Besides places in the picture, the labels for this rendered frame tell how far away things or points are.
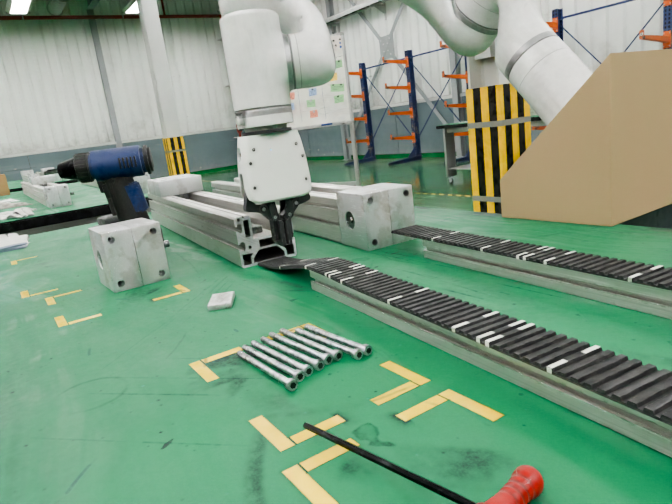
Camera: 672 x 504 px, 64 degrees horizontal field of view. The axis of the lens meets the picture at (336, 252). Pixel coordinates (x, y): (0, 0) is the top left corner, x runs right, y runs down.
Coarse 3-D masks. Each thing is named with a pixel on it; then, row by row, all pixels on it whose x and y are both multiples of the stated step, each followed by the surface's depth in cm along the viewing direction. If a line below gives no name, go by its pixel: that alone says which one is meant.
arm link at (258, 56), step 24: (240, 24) 73; (264, 24) 73; (240, 48) 74; (264, 48) 74; (288, 48) 75; (240, 72) 74; (264, 72) 74; (288, 72) 75; (240, 96) 76; (264, 96) 75; (288, 96) 78
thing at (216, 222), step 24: (192, 192) 140; (168, 216) 141; (192, 216) 112; (216, 216) 96; (240, 216) 88; (192, 240) 117; (216, 240) 100; (240, 240) 88; (264, 240) 95; (240, 264) 89
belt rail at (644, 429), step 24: (312, 288) 73; (336, 288) 68; (384, 312) 57; (432, 336) 50; (456, 336) 47; (480, 360) 45; (504, 360) 43; (528, 384) 41; (552, 384) 39; (576, 408) 37; (600, 408) 35; (624, 408) 34; (624, 432) 34; (648, 432) 32
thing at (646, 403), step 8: (664, 384) 33; (648, 392) 32; (656, 392) 32; (664, 392) 32; (632, 400) 32; (640, 400) 32; (648, 400) 32; (656, 400) 32; (664, 400) 31; (632, 408) 32; (640, 408) 31; (648, 408) 31; (656, 408) 31; (664, 408) 31; (656, 416) 30
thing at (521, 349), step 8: (536, 336) 42; (544, 336) 42; (552, 336) 42; (560, 336) 41; (520, 344) 41; (528, 344) 41; (536, 344) 40; (544, 344) 40; (552, 344) 41; (504, 352) 40; (512, 352) 40; (520, 352) 39; (528, 352) 40; (520, 360) 39
